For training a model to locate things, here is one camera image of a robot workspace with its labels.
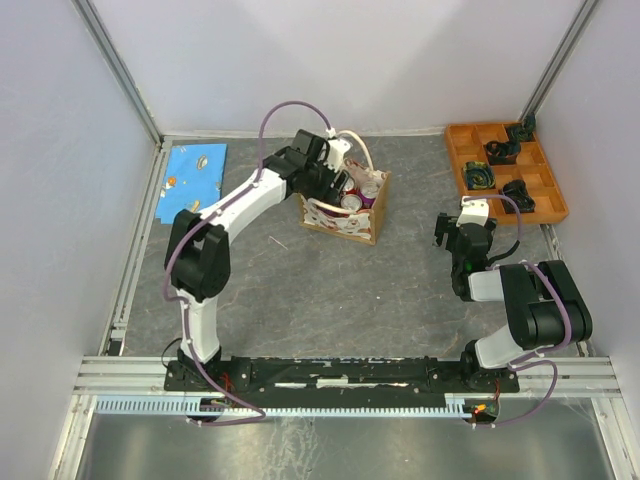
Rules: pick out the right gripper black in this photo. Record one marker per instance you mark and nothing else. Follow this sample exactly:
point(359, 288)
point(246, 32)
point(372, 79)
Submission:
point(443, 227)

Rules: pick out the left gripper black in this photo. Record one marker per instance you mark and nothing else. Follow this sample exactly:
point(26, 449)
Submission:
point(327, 192)

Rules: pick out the red cola can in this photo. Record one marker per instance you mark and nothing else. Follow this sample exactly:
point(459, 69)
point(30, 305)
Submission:
point(351, 185)
point(351, 204)

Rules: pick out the purple Fanta can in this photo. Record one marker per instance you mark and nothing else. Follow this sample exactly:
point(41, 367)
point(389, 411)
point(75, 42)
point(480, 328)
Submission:
point(368, 193)
point(334, 202)

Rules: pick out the patterned canvas bag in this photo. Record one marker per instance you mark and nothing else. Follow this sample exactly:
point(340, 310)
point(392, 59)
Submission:
point(364, 226)

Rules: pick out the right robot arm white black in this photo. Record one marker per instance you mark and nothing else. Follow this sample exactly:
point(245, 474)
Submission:
point(544, 309)

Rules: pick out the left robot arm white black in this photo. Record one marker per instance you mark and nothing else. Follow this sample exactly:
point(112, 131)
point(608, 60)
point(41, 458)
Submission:
point(198, 263)

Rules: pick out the blue yellow rolled sock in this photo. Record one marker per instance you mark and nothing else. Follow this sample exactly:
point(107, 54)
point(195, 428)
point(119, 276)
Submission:
point(478, 176)

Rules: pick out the black rolled sock front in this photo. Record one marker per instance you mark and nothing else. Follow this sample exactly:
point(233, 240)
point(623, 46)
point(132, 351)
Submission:
point(517, 191)

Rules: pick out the black rolled sock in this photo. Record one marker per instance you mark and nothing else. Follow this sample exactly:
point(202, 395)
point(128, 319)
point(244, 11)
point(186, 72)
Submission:
point(502, 153)
point(517, 191)

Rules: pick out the black rolled sock centre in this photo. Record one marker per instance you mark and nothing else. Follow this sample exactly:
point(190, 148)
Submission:
point(502, 153)

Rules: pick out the dark green sock back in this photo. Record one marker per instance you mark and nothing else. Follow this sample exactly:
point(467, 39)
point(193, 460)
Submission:
point(522, 131)

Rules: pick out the blue patterned cloth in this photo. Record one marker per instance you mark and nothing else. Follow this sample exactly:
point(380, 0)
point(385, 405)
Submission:
point(192, 180)

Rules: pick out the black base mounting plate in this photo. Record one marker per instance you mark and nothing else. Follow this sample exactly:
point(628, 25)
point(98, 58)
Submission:
point(349, 382)

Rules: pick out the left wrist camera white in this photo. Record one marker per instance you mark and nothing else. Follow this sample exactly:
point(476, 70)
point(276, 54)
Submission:
point(337, 149)

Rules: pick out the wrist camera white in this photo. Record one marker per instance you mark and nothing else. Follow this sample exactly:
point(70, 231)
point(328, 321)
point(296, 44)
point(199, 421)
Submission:
point(474, 210)
point(337, 149)

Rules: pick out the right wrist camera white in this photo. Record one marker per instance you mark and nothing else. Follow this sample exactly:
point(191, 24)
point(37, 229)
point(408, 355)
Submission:
point(474, 210)

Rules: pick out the blue slotted cable duct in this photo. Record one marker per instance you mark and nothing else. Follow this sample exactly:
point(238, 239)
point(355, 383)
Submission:
point(197, 406)

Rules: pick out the aluminium frame rail front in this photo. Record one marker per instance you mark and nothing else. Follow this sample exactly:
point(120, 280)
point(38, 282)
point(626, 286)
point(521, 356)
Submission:
point(578, 377)

